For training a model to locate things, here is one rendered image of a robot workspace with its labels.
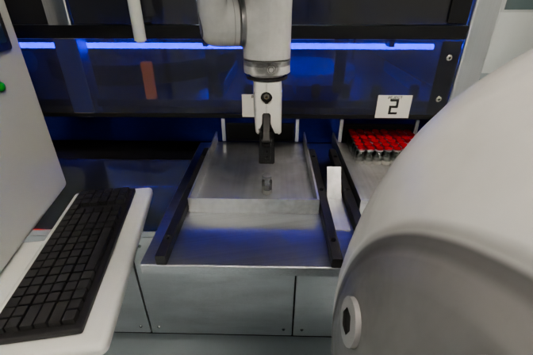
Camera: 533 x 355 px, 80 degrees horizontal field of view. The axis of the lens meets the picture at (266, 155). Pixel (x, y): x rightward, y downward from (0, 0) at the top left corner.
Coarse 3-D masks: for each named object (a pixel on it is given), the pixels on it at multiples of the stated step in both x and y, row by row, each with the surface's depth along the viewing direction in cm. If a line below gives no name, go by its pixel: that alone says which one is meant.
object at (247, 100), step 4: (244, 96) 79; (248, 96) 79; (252, 96) 79; (244, 100) 80; (248, 100) 80; (252, 100) 80; (244, 104) 80; (248, 104) 80; (252, 104) 80; (244, 108) 81; (248, 108) 80; (252, 108) 80; (244, 112) 81; (248, 112) 81; (252, 112) 81; (248, 116) 82; (252, 116) 82
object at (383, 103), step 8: (384, 96) 78; (392, 96) 78; (400, 96) 78; (408, 96) 78; (384, 104) 79; (392, 104) 79; (400, 104) 79; (408, 104) 79; (376, 112) 80; (384, 112) 80; (392, 112) 80; (400, 112) 80; (408, 112) 80
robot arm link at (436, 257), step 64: (512, 64) 4; (448, 128) 4; (512, 128) 3; (384, 192) 5; (448, 192) 3; (512, 192) 3; (384, 256) 4; (448, 256) 3; (512, 256) 2; (384, 320) 4; (448, 320) 3; (512, 320) 2
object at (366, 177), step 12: (336, 144) 86; (348, 156) 85; (348, 168) 73; (360, 168) 80; (372, 168) 80; (384, 168) 80; (348, 180) 72; (360, 180) 74; (372, 180) 74; (360, 192) 70; (372, 192) 70; (360, 204) 62
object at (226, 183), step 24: (216, 144) 91; (240, 144) 92; (288, 144) 92; (216, 168) 80; (240, 168) 80; (264, 168) 80; (288, 168) 80; (312, 168) 73; (192, 192) 64; (216, 192) 70; (240, 192) 70; (288, 192) 70; (312, 192) 70
